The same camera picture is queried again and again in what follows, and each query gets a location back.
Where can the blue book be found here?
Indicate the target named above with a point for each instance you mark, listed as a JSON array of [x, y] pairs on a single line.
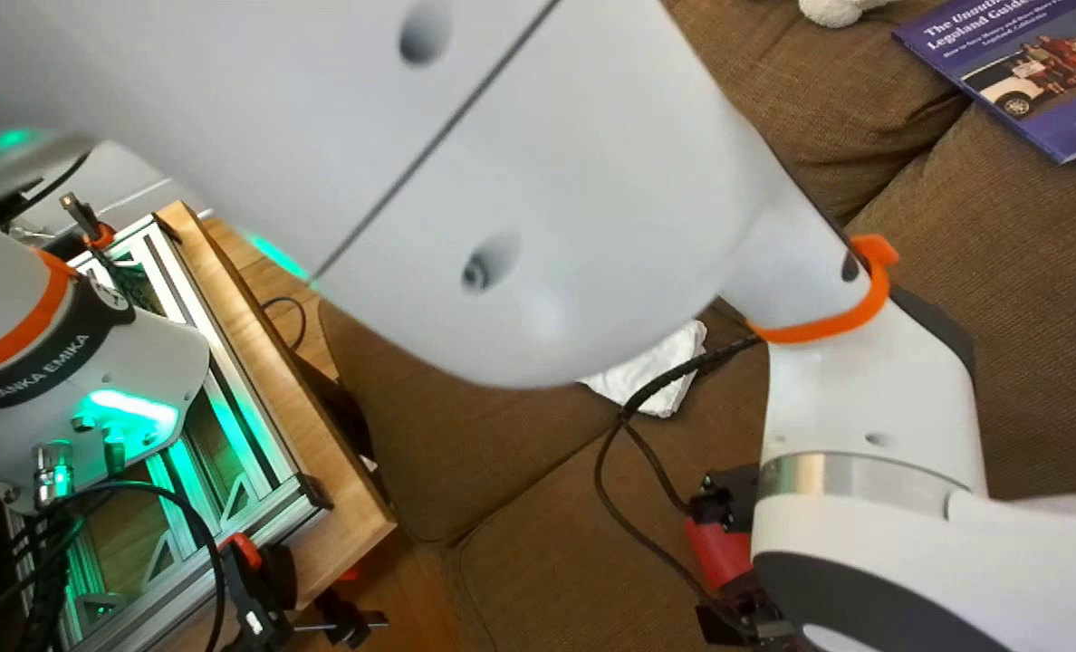
[[1020, 68]]

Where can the wooden board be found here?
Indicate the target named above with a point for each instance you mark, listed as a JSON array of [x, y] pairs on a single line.
[[304, 421]]

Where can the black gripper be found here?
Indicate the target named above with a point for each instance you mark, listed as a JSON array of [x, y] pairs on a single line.
[[741, 620]]

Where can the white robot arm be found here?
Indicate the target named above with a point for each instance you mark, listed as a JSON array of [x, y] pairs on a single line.
[[539, 183]]

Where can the brown fabric sofa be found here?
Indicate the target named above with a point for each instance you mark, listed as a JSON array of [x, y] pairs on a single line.
[[1030, 301]]

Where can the orange black clamp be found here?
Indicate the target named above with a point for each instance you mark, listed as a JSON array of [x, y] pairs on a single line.
[[267, 591]]

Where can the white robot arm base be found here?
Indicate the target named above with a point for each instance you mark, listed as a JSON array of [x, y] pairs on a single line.
[[65, 364]]

